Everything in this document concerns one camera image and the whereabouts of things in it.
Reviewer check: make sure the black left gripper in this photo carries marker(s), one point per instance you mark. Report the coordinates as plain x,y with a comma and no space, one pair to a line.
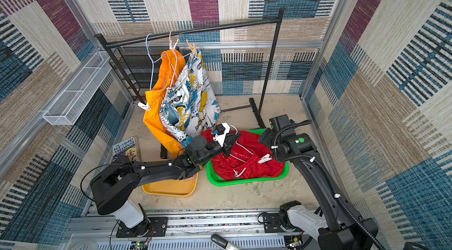
227,147

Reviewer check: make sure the red shorts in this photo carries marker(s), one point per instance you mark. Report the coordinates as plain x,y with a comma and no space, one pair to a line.
247,158

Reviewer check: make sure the white clothespin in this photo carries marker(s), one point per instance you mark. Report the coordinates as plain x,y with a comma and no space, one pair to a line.
143,106
264,159

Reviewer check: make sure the white plastic hanger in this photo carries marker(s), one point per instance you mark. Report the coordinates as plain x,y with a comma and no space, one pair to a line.
243,161

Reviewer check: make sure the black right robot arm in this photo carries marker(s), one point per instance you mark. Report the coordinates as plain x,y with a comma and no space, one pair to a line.
337,225

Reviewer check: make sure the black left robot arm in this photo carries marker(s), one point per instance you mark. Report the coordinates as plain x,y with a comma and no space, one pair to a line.
112,187

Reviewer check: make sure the white blue patterned shorts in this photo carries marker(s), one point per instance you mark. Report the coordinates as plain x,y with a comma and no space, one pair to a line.
190,106

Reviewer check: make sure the white clothespin on orange shorts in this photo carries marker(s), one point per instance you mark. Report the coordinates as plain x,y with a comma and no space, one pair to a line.
143,106

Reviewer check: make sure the green plastic basket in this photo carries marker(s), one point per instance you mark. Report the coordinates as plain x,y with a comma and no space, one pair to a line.
247,175

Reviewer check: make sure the yellow plastic tray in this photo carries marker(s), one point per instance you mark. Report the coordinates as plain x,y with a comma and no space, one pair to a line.
170,187

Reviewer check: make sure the colourful book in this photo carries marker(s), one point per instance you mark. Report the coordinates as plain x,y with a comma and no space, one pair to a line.
126,148

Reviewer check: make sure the black clothes rack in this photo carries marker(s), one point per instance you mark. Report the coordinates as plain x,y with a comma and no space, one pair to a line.
154,97

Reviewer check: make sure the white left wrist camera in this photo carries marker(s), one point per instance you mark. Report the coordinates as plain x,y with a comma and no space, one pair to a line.
220,132

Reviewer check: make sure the pink wire hanger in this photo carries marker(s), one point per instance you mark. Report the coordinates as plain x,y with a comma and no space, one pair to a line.
173,63

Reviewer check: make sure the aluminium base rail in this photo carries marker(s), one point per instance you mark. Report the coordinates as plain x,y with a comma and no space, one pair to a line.
179,230

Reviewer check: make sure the blue wire hanger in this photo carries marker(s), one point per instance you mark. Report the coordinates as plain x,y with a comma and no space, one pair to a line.
153,62

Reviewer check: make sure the black wire shoe shelf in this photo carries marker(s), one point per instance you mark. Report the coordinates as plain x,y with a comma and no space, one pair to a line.
137,66

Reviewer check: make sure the white wire mesh basket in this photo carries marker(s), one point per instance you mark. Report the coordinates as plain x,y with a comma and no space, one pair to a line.
73,100

